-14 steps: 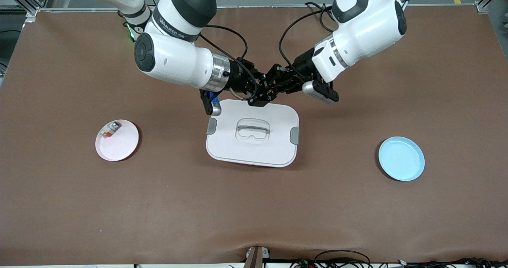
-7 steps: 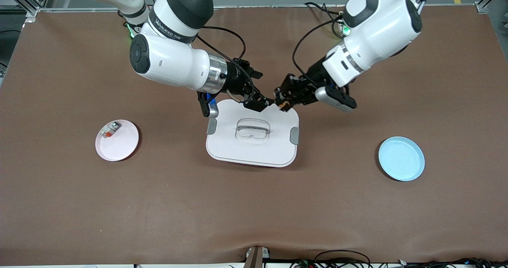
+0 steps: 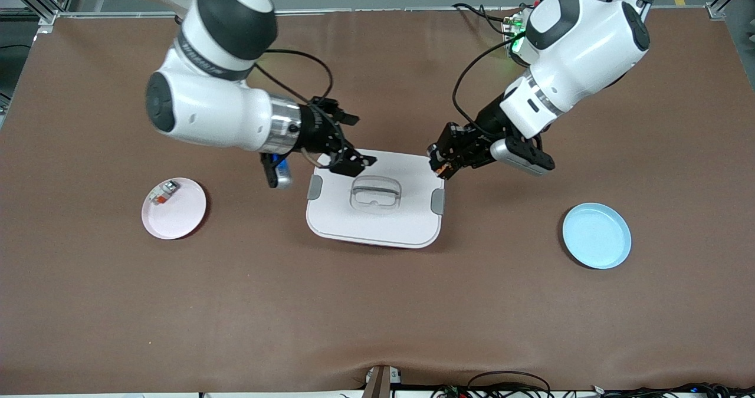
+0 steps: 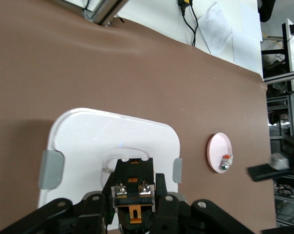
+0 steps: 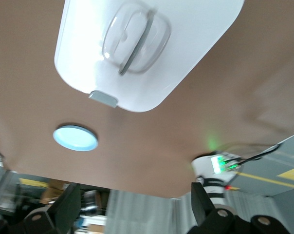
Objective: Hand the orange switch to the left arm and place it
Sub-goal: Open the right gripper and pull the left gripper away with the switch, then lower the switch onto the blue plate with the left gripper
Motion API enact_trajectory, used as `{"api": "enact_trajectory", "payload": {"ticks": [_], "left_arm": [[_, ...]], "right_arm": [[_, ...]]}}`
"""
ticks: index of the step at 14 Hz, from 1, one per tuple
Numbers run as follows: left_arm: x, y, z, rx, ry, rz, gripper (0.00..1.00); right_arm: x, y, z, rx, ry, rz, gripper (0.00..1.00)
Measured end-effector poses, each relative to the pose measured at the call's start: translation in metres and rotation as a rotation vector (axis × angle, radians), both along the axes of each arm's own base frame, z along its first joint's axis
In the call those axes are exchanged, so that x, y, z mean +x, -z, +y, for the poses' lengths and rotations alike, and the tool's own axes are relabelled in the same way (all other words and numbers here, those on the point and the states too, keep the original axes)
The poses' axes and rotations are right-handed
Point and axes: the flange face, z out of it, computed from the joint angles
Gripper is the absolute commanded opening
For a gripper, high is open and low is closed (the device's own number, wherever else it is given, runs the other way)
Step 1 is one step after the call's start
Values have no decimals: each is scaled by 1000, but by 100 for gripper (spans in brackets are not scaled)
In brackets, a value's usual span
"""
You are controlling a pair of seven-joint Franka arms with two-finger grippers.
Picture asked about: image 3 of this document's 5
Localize black orange switch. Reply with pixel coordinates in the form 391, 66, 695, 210
429, 152, 455, 180

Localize white lidded lunch box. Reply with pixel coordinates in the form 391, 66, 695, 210
306, 148, 445, 249

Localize light blue round plate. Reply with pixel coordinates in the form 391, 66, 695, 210
562, 202, 632, 270

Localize small silver orange part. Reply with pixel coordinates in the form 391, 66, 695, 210
147, 179, 180, 206

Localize pink round plate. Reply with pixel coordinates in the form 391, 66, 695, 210
141, 177, 208, 241

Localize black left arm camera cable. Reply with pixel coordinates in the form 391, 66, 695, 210
452, 35, 521, 134

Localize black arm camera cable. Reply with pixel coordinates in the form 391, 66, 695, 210
252, 48, 334, 151
452, 35, 521, 134

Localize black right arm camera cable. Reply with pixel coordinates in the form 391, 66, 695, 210
252, 48, 334, 151

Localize black left base cables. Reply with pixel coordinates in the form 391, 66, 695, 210
453, 2, 520, 36

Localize black looped cable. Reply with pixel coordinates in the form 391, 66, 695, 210
468, 371, 552, 398

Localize black cable bundle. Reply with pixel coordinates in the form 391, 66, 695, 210
431, 382, 755, 398

